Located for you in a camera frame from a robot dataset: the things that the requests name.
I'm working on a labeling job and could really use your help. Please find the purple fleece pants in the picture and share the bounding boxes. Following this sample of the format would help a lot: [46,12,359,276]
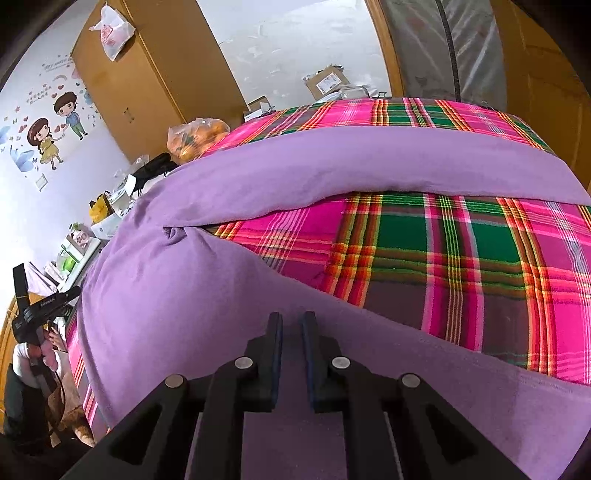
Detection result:
[76,124,591,480]

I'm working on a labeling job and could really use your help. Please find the wooden door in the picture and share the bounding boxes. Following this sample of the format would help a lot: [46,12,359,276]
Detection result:
[489,0,591,191]

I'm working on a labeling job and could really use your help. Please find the clear plastic door curtain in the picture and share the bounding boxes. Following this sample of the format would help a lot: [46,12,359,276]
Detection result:
[379,0,509,112]

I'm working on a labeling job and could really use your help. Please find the bag of oranges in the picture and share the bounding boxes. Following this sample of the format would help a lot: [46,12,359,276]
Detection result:
[166,117,230,163]

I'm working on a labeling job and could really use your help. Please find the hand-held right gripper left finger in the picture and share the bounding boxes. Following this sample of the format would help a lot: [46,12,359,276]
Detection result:
[62,312,284,480]

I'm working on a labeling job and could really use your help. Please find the wooden door frame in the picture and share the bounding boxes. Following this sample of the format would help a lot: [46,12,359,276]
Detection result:
[365,0,408,99]

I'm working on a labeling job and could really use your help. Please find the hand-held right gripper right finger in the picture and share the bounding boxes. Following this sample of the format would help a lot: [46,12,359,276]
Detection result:
[301,311,532,480]

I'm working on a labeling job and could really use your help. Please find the yellow bag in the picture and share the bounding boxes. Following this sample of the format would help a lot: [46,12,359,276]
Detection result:
[89,194,117,225]

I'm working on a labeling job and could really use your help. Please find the wooden headboard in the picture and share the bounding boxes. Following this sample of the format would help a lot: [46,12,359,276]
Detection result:
[0,295,20,371]

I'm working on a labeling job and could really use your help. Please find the pink toy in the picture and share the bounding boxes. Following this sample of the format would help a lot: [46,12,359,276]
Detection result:
[65,224,101,259]

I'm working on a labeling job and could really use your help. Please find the white plastic bag red print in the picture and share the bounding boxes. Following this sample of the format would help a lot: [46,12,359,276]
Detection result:
[89,4,137,62]

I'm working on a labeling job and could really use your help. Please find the cardboard box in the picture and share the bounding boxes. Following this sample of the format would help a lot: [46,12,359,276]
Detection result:
[302,65,348,100]

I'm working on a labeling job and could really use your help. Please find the pink green plaid blanket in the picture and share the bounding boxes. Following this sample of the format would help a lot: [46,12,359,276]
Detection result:
[65,97,591,435]

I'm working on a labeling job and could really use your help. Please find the wooden wardrobe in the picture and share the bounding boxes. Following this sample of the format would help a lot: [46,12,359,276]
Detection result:
[71,0,250,164]

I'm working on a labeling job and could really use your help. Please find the green white carton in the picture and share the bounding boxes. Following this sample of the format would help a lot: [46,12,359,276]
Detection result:
[55,249,82,278]

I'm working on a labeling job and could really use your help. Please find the brown furry coat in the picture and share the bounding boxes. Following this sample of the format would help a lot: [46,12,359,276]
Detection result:
[46,378,99,448]

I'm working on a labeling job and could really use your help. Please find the person's left forearm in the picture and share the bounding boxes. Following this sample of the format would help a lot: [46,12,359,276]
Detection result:
[0,362,52,446]

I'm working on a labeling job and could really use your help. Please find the small white box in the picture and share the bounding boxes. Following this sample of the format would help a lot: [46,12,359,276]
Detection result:
[245,97,274,121]

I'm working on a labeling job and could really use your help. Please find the person's left hand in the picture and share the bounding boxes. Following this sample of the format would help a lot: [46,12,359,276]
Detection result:
[29,324,70,373]

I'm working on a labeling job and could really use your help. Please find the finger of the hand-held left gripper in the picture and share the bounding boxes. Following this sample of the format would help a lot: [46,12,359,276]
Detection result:
[57,285,84,310]

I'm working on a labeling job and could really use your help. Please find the cartoon wall sticker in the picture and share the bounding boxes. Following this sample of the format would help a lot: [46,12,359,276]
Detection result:
[0,58,105,192]

